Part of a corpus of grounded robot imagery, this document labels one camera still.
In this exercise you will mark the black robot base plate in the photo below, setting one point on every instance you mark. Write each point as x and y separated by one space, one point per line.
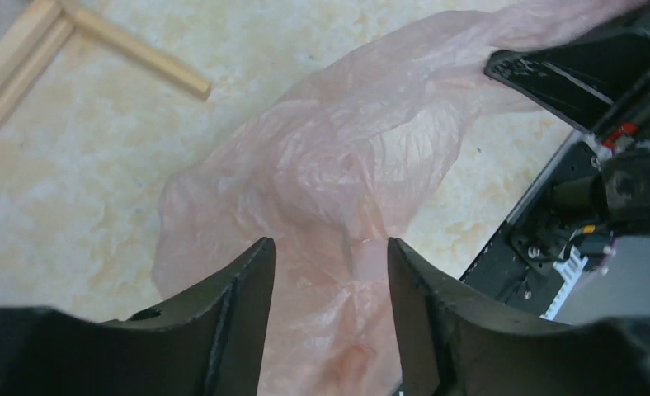
515 267

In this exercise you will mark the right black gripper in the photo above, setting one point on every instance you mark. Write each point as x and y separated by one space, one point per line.
599 83

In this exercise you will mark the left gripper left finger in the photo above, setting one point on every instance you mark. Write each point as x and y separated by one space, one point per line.
207 340

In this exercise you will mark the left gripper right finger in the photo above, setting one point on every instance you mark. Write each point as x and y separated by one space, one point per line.
454 340

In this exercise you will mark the white toothed cable rail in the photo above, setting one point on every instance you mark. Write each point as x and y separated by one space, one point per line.
570 271

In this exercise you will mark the pink plastic trash bag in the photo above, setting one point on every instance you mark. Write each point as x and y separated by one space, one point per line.
343 161

